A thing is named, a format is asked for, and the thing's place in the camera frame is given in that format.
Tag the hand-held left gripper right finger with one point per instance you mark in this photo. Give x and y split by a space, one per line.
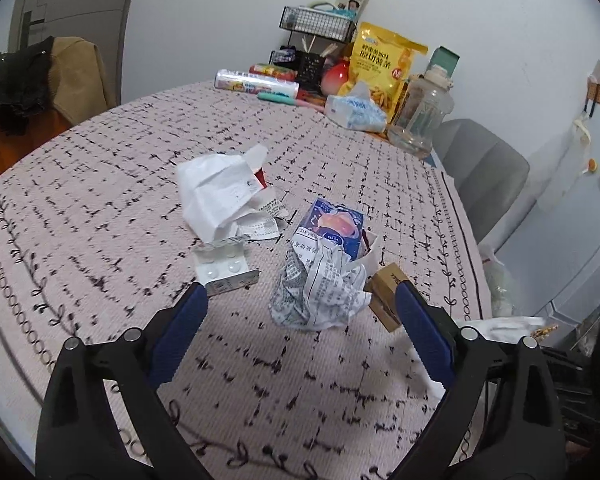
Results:
425 335

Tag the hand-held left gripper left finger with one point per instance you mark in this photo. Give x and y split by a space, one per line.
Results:
180 330

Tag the small brown cardboard box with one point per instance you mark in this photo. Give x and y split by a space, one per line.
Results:
382 290

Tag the silver pill blister pack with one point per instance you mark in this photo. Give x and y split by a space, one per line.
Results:
222 267

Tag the printed leaflet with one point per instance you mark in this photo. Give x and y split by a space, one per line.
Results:
315 290

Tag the blue sachet packet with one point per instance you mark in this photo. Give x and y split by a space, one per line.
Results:
332 225

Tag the white paper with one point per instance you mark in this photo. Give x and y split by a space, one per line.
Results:
210 185

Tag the red and white packet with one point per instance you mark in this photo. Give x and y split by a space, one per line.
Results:
261 178

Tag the plastic bag of vegetables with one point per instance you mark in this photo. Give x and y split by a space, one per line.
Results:
495 280

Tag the pink patterned tablecloth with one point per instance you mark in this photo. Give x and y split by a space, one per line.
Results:
130 185

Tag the pale blue fridge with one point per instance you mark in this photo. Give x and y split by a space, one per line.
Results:
565 240

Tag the grey upholstered chair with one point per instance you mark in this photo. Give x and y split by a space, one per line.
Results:
485 170

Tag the clear plastic water bottle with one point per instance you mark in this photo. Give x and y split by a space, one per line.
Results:
420 115

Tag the blue white tissue pack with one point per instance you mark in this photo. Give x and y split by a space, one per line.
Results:
355 112

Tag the orange round fridge magnet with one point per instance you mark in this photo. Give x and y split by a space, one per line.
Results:
590 164

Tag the teal pen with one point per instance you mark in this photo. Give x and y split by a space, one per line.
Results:
275 97

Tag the hanging clear plastic bag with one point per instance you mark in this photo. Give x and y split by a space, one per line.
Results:
581 130

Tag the white roll of bags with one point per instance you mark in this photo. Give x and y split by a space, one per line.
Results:
255 82

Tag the pink pen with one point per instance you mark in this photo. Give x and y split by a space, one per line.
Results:
310 102

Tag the yellow snack bag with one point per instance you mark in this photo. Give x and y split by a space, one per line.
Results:
382 65

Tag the red peach ornament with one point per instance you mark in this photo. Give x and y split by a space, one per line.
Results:
336 76

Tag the tall green box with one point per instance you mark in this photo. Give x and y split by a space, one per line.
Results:
445 60

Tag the colourful candy tube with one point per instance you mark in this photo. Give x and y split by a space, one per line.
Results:
272 70

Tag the black pen holder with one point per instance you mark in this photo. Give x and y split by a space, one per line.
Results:
310 70

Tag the grey door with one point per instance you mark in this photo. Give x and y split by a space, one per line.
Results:
80 0

